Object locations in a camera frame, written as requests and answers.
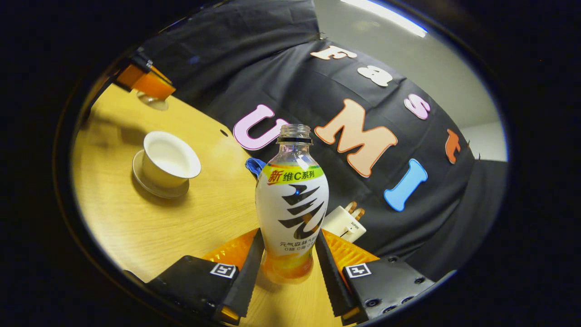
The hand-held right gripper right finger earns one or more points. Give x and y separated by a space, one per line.
331 281

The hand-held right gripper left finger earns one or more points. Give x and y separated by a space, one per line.
247 281

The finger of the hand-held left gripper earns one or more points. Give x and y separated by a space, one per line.
154 86
159 73

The cream ceramic teacup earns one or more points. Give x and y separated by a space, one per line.
170 159

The white labelled water bottle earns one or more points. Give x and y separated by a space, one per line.
290 213

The cream toaster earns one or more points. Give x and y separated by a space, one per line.
342 225

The toast slice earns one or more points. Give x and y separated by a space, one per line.
351 207
359 214

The cream ceramic saucer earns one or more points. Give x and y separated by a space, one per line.
159 190

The blue towel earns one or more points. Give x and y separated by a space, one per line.
254 165

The black backdrop cloth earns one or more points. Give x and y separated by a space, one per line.
281 68

